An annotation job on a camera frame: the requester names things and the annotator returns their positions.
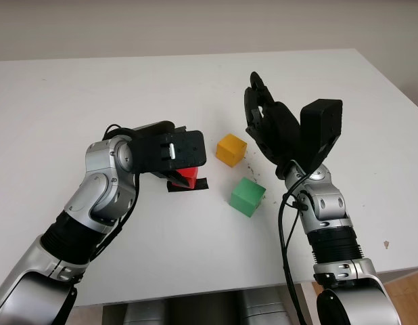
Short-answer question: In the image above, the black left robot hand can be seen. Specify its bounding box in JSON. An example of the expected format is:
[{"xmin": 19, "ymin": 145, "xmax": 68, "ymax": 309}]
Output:
[{"xmin": 129, "ymin": 120, "xmax": 197, "ymax": 190}]

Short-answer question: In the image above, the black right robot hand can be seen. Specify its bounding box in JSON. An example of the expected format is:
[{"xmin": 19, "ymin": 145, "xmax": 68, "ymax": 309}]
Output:
[{"xmin": 243, "ymin": 70, "xmax": 310, "ymax": 180}]

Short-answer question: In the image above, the yellow cube block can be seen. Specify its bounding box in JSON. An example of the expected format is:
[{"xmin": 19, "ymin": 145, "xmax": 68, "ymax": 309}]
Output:
[{"xmin": 216, "ymin": 133, "xmax": 248, "ymax": 168}]

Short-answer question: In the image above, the red cube block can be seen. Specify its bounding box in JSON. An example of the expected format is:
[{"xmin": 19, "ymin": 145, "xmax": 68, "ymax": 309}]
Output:
[{"xmin": 171, "ymin": 167, "xmax": 200, "ymax": 190}]

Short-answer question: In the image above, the green cube block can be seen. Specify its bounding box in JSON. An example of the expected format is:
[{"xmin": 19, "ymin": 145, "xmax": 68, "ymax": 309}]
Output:
[{"xmin": 229, "ymin": 176, "xmax": 266, "ymax": 219}]

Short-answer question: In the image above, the black tape strip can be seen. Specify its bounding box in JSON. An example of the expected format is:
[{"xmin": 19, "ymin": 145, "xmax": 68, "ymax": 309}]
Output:
[{"xmin": 167, "ymin": 177, "xmax": 210, "ymax": 194}]

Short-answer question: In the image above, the grey robot thigh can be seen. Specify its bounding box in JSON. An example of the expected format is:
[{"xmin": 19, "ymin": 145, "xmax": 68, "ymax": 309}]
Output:
[
  {"xmin": 242, "ymin": 287, "xmax": 287, "ymax": 325},
  {"xmin": 122, "ymin": 297, "xmax": 166, "ymax": 325}
]

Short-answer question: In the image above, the dark grey robot waist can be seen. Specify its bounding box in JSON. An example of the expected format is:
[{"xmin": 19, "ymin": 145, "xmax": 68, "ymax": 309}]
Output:
[{"xmin": 164, "ymin": 290, "xmax": 243, "ymax": 325}]

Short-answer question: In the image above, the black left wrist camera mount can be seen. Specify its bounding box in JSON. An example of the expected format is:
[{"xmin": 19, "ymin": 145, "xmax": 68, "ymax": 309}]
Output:
[{"xmin": 137, "ymin": 130, "xmax": 208, "ymax": 175}]

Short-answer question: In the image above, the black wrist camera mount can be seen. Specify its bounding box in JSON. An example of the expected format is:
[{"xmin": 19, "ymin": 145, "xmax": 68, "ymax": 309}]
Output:
[
  {"xmin": 137, "ymin": 130, "xmax": 208, "ymax": 175},
  {"xmin": 298, "ymin": 98, "xmax": 344, "ymax": 173}
]

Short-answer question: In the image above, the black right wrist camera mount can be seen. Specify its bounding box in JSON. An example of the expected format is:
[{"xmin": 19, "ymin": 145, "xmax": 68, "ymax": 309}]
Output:
[{"xmin": 298, "ymin": 98, "xmax": 344, "ymax": 173}]

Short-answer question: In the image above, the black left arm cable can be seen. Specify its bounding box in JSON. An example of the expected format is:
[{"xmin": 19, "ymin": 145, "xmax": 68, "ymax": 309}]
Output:
[{"xmin": 90, "ymin": 123, "xmax": 142, "ymax": 265}]

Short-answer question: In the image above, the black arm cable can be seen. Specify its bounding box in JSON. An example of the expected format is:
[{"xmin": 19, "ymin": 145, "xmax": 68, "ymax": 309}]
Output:
[
  {"xmin": 278, "ymin": 171, "xmax": 311, "ymax": 325},
  {"xmin": 90, "ymin": 123, "xmax": 142, "ymax": 265}
]

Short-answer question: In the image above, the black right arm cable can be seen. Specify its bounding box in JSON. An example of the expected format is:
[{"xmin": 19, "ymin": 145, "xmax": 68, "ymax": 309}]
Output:
[{"xmin": 278, "ymin": 171, "xmax": 311, "ymax": 325}]

